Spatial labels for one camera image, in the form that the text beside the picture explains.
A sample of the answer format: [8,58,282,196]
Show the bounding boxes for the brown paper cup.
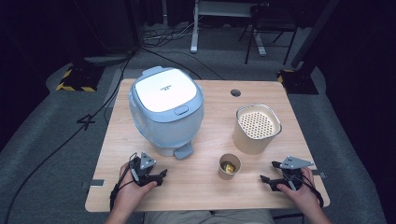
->
[218,152,243,181]

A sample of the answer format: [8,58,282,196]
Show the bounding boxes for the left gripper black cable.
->
[109,152,138,213]

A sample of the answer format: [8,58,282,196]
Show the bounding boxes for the white desk frame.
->
[190,0,268,57]

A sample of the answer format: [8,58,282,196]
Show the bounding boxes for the yellow-black striped stand base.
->
[276,68,320,95]
[55,63,106,93]

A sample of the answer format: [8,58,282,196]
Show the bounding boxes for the black chair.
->
[237,2,299,66]

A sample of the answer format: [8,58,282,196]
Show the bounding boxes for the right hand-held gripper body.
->
[278,155,316,191]

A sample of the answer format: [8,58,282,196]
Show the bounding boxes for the beige container with strainer insert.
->
[232,103,283,156]

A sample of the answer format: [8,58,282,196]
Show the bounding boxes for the bundle of floor cables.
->
[142,21,195,42]

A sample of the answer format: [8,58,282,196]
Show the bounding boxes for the black stand post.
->
[290,0,341,70]

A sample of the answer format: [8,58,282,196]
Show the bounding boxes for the person's left hand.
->
[113,162,159,215]

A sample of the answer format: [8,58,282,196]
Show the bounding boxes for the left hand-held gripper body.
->
[129,151,163,188]

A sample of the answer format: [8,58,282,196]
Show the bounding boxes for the thin black floor cable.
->
[139,47,226,81]

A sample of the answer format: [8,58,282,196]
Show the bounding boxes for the person's grey pants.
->
[143,208,276,224]

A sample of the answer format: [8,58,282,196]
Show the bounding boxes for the long black floor cable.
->
[3,50,136,224]

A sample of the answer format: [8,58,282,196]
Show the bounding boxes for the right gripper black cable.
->
[297,173,325,209]

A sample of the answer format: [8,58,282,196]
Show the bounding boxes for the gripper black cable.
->
[109,152,138,213]
[297,173,325,209]

